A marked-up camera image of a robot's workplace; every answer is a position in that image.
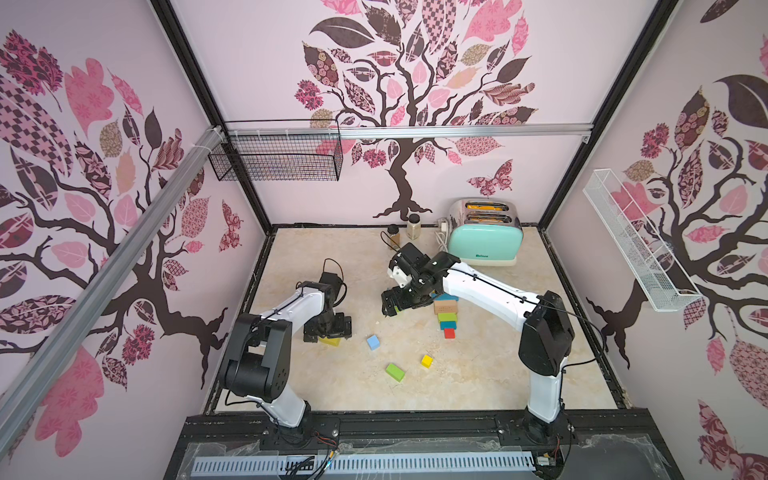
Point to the light blue cube block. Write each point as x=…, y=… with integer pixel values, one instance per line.
x=373, y=342

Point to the mint green toaster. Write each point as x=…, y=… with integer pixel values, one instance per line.
x=484, y=232

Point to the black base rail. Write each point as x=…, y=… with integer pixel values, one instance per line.
x=590, y=444

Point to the long teal rectangle block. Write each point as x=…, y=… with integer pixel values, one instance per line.
x=446, y=297

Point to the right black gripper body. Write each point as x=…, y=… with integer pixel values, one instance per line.
x=397, y=298

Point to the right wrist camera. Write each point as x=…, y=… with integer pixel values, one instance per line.
x=406, y=264

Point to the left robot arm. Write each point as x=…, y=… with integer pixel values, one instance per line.
x=256, y=363

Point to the black wire basket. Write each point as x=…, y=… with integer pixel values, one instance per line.
x=280, y=150

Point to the aluminium frame bar left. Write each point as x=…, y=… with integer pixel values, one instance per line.
x=40, y=373

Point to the brown spice jar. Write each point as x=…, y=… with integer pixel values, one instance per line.
x=393, y=233

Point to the green rectangle block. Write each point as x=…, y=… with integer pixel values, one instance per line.
x=447, y=317
x=395, y=372

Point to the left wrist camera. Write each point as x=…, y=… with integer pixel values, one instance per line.
x=333, y=281

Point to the white slotted cable duct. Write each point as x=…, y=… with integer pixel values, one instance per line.
x=275, y=466

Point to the aluminium frame bar rear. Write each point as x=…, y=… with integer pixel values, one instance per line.
x=404, y=132

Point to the printed wood rectangle block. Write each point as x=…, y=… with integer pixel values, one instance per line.
x=446, y=310

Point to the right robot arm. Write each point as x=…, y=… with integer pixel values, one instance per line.
x=546, y=332

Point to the yellow rectangle block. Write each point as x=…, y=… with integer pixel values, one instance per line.
x=330, y=341

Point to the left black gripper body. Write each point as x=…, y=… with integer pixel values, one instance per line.
x=323, y=315

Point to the green rectangle block front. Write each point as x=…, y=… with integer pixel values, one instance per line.
x=395, y=372

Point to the white wire shelf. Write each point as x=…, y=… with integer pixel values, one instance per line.
x=666, y=285

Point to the aluminium frame bar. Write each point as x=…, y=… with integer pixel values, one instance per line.
x=40, y=373
x=404, y=132

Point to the pale spice jar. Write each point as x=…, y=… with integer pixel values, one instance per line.
x=414, y=226

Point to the small yellow cube block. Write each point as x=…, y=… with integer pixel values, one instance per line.
x=426, y=360

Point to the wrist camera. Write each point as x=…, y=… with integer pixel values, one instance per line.
x=406, y=264
x=333, y=281

